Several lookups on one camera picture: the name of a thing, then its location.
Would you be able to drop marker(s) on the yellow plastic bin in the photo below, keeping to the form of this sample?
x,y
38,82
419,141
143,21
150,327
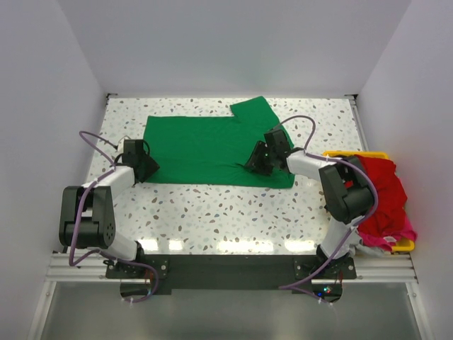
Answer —
x,y
380,155

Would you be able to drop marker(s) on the red t shirt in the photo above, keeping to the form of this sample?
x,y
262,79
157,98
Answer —
x,y
389,218

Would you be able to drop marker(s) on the green t shirt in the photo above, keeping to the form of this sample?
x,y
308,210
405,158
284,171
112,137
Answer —
x,y
213,150

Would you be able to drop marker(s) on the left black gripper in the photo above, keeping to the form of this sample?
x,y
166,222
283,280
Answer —
x,y
152,167

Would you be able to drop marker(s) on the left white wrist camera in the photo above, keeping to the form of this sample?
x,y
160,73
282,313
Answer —
x,y
121,143

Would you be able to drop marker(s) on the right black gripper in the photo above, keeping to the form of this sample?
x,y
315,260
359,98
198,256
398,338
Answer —
x,y
255,159

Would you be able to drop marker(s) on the aluminium frame rail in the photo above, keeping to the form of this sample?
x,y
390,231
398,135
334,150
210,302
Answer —
x,y
387,269

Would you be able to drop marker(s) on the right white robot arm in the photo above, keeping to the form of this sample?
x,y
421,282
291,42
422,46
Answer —
x,y
350,196

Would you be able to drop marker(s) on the white grey t shirt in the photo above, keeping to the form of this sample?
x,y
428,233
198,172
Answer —
x,y
363,250

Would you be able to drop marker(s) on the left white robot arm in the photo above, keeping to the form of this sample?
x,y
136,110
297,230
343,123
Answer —
x,y
87,220

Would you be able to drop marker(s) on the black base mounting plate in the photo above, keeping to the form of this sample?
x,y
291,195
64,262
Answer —
x,y
163,274

